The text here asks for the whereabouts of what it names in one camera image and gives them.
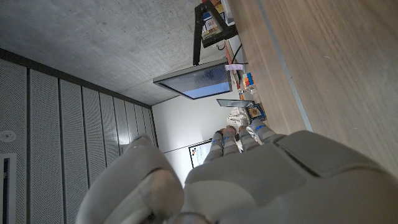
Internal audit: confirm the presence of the silver laptop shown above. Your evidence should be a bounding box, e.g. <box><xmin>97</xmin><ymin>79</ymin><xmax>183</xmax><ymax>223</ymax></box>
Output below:
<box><xmin>216</xmin><ymin>98</ymin><xmax>255</xmax><ymax>108</ymax></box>

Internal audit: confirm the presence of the grey tape outline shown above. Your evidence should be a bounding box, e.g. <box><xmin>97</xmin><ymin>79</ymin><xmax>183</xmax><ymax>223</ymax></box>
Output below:
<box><xmin>256</xmin><ymin>0</ymin><xmax>313</xmax><ymax>132</ymax></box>

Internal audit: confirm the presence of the whiteboard with blue writing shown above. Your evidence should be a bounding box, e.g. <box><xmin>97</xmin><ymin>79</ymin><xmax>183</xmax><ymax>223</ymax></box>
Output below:
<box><xmin>188</xmin><ymin>139</ymin><xmax>213</xmax><ymax>169</ymax></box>

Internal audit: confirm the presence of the white framed ceiling slot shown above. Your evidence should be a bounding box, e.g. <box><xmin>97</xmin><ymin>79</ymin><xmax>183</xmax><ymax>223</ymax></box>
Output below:
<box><xmin>0</xmin><ymin>152</ymin><xmax>17</xmax><ymax>224</ymax></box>

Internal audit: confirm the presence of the pale paper note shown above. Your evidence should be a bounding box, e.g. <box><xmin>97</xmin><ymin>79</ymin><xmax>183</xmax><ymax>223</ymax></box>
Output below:
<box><xmin>224</xmin><ymin>63</ymin><xmax>244</xmax><ymax>72</ymax></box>

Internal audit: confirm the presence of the colourful puzzle cube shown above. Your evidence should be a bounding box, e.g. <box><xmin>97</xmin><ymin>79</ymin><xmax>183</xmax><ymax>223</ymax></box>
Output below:
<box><xmin>241</xmin><ymin>72</ymin><xmax>255</xmax><ymax>88</ymax></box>

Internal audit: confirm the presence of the flat computer monitor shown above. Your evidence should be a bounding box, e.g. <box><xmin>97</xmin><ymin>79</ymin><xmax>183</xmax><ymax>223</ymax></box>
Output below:
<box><xmin>152</xmin><ymin>58</ymin><xmax>233</xmax><ymax>101</ymax></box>

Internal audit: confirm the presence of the person in cream jacket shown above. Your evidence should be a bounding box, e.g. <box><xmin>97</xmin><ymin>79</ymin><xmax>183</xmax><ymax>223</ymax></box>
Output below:
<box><xmin>217</xmin><ymin>106</ymin><xmax>253</xmax><ymax>142</ymax></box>

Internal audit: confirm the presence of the round white ceiling sensor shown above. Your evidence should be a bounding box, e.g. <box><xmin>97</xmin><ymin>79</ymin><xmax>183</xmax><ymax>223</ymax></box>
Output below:
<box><xmin>0</xmin><ymin>129</ymin><xmax>17</xmax><ymax>143</ymax></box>

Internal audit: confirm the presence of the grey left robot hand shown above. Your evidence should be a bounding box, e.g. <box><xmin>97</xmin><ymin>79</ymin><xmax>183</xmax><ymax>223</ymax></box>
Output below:
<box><xmin>76</xmin><ymin>119</ymin><xmax>398</xmax><ymax>224</ymax></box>

